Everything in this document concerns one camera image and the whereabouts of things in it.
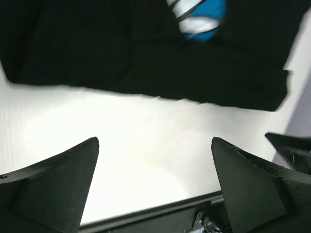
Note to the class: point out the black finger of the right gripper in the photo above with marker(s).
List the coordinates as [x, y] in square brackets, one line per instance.
[296, 151]

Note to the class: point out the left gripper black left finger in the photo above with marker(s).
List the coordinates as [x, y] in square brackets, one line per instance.
[49, 196]

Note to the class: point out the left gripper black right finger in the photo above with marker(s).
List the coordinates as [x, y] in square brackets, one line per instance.
[261, 196]

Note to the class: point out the black graphic t shirt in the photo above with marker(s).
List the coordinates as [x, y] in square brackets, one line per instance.
[226, 52]

